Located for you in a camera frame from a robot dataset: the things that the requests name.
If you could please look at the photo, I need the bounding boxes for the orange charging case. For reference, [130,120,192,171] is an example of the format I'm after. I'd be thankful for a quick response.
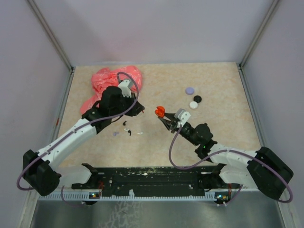
[154,106,166,118]

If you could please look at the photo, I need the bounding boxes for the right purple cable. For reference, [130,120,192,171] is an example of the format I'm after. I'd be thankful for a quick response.
[169,124,294,203]

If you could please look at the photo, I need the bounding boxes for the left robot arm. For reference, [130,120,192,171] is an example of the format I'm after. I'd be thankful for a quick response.
[18,85,144,196]

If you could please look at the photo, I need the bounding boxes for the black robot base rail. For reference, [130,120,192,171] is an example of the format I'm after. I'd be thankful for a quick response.
[72,163,240,197]

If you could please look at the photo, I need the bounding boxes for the white round charging case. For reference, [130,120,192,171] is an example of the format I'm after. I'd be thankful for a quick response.
[189,101,198,109]

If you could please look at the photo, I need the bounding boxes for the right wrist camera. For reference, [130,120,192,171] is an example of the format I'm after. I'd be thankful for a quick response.
[174,109,191,128]

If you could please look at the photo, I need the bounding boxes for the black round charging case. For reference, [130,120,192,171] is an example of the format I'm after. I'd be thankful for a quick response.
[193,95,202,103]

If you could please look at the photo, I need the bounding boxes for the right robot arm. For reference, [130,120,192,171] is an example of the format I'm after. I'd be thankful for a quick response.
[155,109,294,203]

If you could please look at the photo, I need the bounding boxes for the purple round charging case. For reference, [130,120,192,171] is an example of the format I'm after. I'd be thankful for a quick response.
[185,87,195,95]

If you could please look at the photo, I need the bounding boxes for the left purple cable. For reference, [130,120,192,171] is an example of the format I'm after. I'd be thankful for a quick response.
[16,72,140,209]

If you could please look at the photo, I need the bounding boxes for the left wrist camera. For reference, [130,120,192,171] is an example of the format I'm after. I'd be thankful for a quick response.
[118,79,133,98]

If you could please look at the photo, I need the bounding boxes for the white slotted cable duct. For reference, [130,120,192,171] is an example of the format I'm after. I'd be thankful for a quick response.
[38,190,228,202]

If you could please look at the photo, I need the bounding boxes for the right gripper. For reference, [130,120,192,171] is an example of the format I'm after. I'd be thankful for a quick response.
[159,112,200,146]

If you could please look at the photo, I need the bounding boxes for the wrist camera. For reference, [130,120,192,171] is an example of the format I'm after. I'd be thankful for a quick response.
[118,79,133,98]
[174,109,191,128]

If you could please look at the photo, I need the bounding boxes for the purple cable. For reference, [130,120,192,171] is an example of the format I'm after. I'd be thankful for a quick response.
[16,72,140,209]
[169,124,294,203]

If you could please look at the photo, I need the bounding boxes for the crumpled pink cloth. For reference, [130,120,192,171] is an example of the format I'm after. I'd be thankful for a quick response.
[80,66,143,114]

